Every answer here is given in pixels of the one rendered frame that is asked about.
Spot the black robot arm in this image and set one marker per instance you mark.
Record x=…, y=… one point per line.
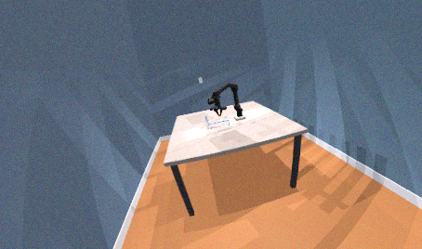
x=216, y=95

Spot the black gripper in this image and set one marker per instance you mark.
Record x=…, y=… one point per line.
x=221, y=109

